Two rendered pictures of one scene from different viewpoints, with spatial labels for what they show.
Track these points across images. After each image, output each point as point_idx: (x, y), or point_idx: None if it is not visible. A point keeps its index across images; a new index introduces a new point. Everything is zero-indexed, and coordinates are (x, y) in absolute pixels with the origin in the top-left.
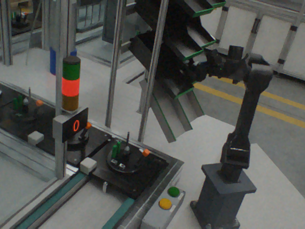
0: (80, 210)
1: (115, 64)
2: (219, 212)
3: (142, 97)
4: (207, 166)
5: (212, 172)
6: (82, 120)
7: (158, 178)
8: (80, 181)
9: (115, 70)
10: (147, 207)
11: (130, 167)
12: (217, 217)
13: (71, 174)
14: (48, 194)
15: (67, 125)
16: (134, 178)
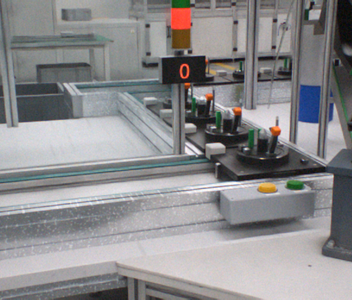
0: (175, 183)
1: (297, 43)
2: (341, 213)
3: None
4: (348, 150)
5: (347, 154)
6: (195, 68)
7: (292, 175)
8: (198, 164)
9: (297, 52)
10: (241, 186)
11: (258, 155)
12: (339, 225)
13: (191, 155)
14: (150, 158)
15: (169, 63)
16: (256, 166)
